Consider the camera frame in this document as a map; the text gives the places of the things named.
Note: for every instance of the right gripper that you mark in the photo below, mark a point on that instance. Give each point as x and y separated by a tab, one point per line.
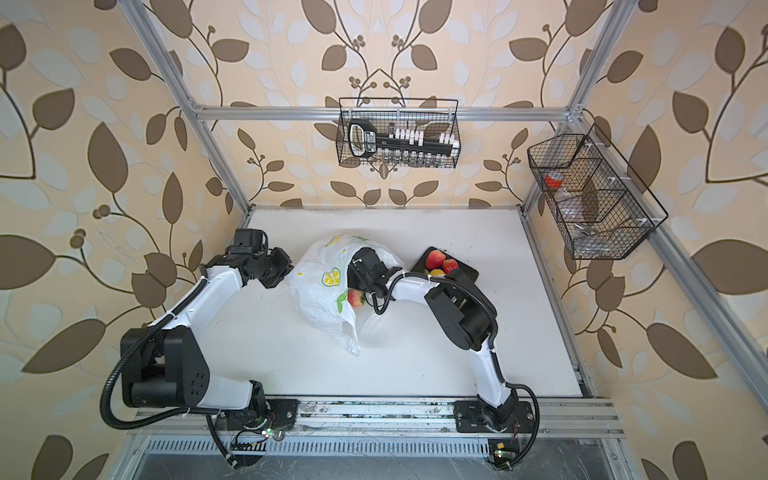
352	270

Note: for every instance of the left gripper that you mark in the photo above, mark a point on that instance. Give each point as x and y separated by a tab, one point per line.
285	265

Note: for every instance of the red fake apple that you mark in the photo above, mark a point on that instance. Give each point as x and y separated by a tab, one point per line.
435	260
355	298

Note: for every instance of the white plastic bag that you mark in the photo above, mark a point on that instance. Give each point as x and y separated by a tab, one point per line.
319	287

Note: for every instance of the red fake strawberry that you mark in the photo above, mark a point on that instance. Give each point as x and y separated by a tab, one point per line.
449	265

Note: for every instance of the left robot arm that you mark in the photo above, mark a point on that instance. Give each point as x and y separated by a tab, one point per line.
162	371

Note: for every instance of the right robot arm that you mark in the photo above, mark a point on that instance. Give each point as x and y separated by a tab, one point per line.
469	321

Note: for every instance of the black square tray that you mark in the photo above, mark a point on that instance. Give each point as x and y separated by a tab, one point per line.
419	265

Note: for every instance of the back wire basket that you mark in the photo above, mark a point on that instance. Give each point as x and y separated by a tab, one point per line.
433	115

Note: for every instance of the wire basket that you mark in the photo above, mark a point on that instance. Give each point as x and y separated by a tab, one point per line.
433	115
605	208

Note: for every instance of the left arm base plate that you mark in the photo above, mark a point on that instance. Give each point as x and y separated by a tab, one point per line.
270	417

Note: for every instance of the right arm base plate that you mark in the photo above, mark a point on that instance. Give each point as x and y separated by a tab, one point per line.
475	416

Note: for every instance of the right wire basket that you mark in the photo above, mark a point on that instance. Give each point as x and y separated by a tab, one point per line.
605	208

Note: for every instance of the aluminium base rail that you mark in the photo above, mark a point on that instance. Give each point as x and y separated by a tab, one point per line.
375	426

